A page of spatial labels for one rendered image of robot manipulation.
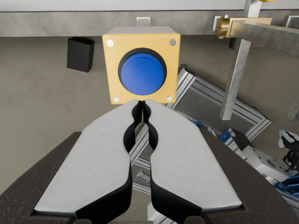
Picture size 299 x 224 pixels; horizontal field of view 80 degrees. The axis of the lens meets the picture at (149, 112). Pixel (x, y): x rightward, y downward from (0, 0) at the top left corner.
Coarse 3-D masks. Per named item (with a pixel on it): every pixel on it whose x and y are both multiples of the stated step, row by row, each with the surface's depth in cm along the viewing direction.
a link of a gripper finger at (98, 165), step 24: (96, 120) 9; (120, 120) 9; (96, 144) 8; (120, 144) 8; (72, 168) 7; (96, 168) 7; (120, 168) 7; (48, 192) 6; (72, 192) 6; (96, 192) 6; (120, 192) 6; (96, 216) 6
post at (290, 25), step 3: (291, 18) 60; (294, 18) 59; (297, 18) 58; (291, 21) 60; (294, 21) 59; (297, 21) 58; (288, 24) 61; (291, 24) 60; (294, 24) 59; (297, 24) 58; (288, 27) 61; (291, 27) 60; (294, 27) 59; (297, 27) 58
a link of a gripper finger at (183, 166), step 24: (144, 120) 12; (168, 120) 9; (168, 144) 8; (192, 144) 8; (168, 168) 7; (192, 168) 7; (216, 168) 7; (168, 192) 6; (192, 192) 6; (216, 192) 6; (168, 216) 7
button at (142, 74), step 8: (136, 56) 16; (144, 56) 16; (152, 56) 16; (128, 64) 16; (136, 64) 16; (144, 64) 16; (152, 64) 16; (160, 64) 16; (128, 72) 16; (136, 72) 16; (144, 72) 16; (152, 72) 16; (160, 72) 16; (128, 80) 17; (136, 80) 17; (144, 80) 17; (152, 80) 17; (160, 80) 17; (128, 88) 17; (136, 88) 17; (144, 88) 17; (152, 88) 17
